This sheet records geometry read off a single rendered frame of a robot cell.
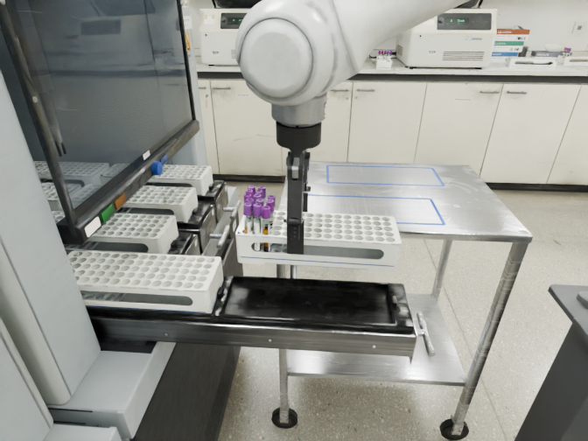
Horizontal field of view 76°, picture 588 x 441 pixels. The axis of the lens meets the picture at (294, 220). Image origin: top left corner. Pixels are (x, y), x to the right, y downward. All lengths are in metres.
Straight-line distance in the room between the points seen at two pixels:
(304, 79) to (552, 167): 3.17
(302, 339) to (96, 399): 0.34
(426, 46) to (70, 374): 2.69
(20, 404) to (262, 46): 0.54
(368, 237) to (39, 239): 0.51
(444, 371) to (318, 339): 0.75
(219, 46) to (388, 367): 2.34
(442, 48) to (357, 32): 2.52
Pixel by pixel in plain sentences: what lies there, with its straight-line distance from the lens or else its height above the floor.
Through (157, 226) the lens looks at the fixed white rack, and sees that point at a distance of 0.88.
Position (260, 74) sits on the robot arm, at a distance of 0.39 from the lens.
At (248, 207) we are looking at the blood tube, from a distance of 0.67.
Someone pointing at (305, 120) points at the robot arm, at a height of 1.13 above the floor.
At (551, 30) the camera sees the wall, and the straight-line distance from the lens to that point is 3.87.
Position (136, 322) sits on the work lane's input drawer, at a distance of 0.73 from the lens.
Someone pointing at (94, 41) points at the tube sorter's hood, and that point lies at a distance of 0.74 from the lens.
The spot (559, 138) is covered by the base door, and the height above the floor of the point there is 0.44.
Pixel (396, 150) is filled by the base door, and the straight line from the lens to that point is 3.03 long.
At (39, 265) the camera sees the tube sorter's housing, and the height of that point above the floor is 0.97.
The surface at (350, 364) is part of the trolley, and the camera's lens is 1.31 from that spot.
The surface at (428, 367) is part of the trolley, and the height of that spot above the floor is 0.28.
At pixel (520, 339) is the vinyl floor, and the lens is 2.01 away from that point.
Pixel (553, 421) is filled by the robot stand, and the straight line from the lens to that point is 1.23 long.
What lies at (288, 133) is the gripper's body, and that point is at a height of 1.11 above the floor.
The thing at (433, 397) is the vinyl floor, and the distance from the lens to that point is 1.65.
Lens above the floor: 1.28
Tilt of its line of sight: 30 degrees down
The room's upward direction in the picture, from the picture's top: straight up
